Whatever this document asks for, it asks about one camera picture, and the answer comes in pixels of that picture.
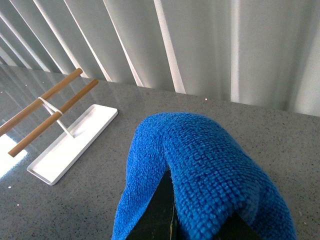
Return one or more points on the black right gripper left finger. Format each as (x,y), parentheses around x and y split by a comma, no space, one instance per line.
(159,221)

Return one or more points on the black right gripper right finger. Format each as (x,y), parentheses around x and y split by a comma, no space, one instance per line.
(235,228)

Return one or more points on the blue microfiber cloth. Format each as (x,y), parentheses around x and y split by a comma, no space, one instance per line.
(212,178)

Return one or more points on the white towel rack with wooden bars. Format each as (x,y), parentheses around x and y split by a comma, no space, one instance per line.
(51,165)

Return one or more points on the white pleated curtain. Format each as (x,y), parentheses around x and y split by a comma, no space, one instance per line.
(256,52)

